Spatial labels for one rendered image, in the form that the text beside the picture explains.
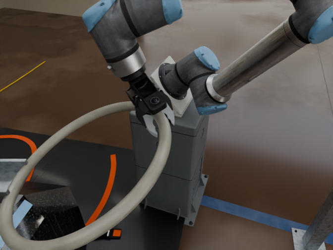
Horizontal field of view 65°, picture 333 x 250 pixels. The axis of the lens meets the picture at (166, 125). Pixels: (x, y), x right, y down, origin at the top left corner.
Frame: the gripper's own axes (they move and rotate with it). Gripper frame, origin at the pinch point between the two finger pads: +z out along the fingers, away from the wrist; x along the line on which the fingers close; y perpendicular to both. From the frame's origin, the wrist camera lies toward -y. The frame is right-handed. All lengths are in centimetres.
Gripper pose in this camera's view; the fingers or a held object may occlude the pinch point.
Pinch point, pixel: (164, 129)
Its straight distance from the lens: 76.4
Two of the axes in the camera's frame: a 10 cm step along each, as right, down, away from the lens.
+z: 3.8, 7.3, 5.6
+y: -4.4, -3.9, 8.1
